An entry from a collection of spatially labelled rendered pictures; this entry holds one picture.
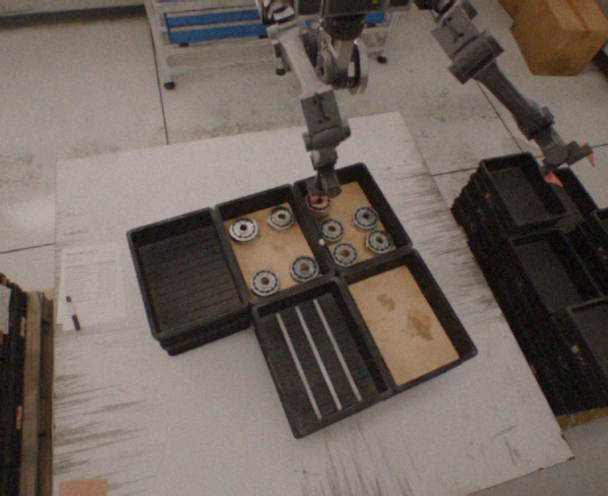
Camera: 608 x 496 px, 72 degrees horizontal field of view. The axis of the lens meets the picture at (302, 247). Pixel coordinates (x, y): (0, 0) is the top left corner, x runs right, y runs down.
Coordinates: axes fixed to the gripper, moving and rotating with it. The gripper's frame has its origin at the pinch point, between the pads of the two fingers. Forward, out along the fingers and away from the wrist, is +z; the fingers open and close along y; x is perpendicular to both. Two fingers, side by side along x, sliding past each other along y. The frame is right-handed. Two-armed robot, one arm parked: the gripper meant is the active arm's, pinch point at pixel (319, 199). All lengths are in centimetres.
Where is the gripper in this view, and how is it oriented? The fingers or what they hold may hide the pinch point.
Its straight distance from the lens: 156.4
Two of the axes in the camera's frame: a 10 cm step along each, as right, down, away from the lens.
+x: -3.7, -8.3, 4.1
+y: 9.3, -2.8, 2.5
